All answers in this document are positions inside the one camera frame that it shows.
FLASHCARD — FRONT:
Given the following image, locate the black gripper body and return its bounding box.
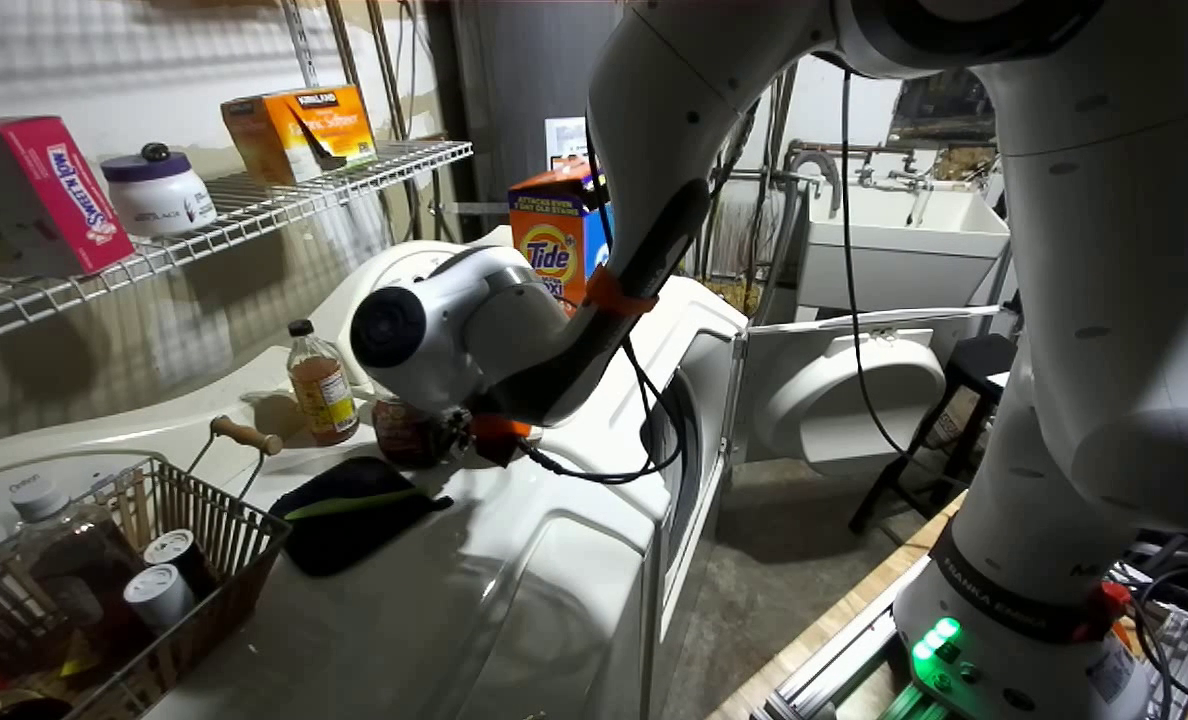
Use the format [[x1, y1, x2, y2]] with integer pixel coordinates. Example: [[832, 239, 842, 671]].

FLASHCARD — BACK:
[[366, 397, 478, 475]]

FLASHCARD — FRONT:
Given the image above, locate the white front-load washing machine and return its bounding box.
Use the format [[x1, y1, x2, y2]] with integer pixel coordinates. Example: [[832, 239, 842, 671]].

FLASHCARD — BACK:
[[146, 236, 754, 720]]

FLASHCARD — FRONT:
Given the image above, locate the Tide detergent cardboard box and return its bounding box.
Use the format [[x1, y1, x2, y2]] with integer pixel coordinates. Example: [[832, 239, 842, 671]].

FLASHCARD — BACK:
[[502, 157, 621, 311]]

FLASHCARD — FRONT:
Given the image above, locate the white dryer machine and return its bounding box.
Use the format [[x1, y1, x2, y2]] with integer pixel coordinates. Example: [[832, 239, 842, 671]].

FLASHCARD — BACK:
[[0, 350, 354, 563]]

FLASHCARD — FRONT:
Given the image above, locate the black cloth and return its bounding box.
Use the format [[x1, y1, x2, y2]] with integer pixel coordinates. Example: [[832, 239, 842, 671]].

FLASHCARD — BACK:
[[268, 454, 460, 581]]

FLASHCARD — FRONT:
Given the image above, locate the amber liquid bottle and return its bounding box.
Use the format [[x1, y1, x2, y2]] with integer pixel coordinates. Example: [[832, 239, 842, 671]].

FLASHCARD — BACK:
[[278, 315, 364, 448]]

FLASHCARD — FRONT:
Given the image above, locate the white capped spray can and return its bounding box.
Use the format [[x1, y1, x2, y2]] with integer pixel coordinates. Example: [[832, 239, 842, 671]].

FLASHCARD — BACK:
[[141, 524, 218, 600], [121, 562, 200, 635]]

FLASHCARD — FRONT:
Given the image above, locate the orange cardboard box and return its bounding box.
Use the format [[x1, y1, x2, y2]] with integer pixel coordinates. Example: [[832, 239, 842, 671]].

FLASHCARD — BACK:
[[214, 85, 379, 190]]

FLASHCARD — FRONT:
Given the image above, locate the white jar with dark lid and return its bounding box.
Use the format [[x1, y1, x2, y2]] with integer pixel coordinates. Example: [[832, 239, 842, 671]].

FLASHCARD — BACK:
[[94, 139, 218, 245]]

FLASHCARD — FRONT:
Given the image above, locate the grey water heater tank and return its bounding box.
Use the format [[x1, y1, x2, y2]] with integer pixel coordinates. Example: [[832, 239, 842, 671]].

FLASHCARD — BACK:
[[442, 0, 627, 212]]

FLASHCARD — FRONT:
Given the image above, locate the pink cardboard box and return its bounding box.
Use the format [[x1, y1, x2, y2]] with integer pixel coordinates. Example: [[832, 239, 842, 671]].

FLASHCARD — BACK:
[[0, 113, 141, 281]]

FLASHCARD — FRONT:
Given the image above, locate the white utility sink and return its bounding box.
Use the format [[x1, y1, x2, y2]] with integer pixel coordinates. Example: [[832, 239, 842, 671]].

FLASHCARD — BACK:
[[797, 175, 1017, 322]]

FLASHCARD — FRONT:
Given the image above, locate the black stool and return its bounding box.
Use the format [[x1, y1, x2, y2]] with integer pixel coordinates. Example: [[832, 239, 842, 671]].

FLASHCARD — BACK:
[[842, 332, 1025, 540]]

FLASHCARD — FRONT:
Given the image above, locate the green plastic clamp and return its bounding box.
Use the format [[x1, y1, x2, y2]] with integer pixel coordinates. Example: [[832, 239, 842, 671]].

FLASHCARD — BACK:
[[878, 612, 986, 720]]

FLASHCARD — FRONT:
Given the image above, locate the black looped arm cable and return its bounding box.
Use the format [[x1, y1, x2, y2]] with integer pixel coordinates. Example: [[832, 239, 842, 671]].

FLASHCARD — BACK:
[[516, 332, 693, 490]]

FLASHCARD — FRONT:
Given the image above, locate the white wire wall shelf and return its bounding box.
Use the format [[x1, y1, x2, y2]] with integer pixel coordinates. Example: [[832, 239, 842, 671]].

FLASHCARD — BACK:
[[0, 131, 474, 352]]

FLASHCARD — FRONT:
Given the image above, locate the wire basket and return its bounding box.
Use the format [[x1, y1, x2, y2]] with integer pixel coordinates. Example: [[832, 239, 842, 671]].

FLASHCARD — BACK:
[[0, 448, 293, 720]]

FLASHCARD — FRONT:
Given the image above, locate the thin black hanging cable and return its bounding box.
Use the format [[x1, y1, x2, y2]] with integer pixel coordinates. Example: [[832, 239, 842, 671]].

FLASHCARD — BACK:
[[832, 58, 922, 463]]

